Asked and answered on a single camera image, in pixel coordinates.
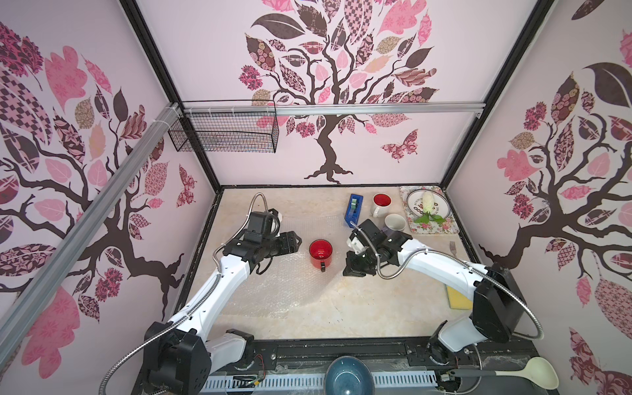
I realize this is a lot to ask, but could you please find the white decorated plate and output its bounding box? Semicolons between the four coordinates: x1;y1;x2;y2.
404;189;452;219

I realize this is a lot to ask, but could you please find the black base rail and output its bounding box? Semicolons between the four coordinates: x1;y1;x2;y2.
130;334;559;395

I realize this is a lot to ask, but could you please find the cream ladle grey handle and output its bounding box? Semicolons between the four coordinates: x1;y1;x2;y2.
449;356;560;390

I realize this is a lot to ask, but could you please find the white slotted cable duct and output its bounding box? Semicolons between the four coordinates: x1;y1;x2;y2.
201;370;438;394

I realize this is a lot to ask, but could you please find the blue tape dispenser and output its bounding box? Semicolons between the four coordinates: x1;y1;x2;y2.
344;194;364;229

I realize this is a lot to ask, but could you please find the floral placemat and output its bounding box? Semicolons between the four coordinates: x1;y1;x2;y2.
400;186;459;235

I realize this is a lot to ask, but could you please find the metal fork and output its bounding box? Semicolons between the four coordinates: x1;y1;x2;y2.
449;241;458;258

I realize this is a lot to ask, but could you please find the left aluminium frame bar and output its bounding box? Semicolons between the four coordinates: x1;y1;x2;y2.
1;103;181;366

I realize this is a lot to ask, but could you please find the rear aluminium frame bar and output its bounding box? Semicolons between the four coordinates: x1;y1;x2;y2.
184;102;486;116

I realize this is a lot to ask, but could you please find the blue ceramic bowl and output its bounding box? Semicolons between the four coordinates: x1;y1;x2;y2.
324;355;375;395

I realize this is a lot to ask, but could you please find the aluminium frame bar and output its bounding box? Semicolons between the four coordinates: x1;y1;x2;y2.
1;103;181;366
184;102;486;116

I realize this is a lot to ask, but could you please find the lavender mug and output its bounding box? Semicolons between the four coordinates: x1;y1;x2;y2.
384;214;408;231

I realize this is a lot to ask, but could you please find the left metal flex conduit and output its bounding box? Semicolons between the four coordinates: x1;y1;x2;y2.
97;192;270;395

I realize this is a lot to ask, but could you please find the white green toy vegetable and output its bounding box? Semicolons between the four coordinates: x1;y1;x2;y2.
414;191;445;225

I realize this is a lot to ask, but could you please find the yellow sponge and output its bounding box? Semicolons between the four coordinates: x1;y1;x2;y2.
445;286;473;310

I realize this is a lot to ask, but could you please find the white mug red interior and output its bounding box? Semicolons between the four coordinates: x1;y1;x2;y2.
371;193;393;218

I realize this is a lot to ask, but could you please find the black wire basket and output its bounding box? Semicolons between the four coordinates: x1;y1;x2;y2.
169;99;280;153

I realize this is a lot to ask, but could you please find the red mug black handle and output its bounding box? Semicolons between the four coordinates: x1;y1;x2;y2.
309;240;333;273

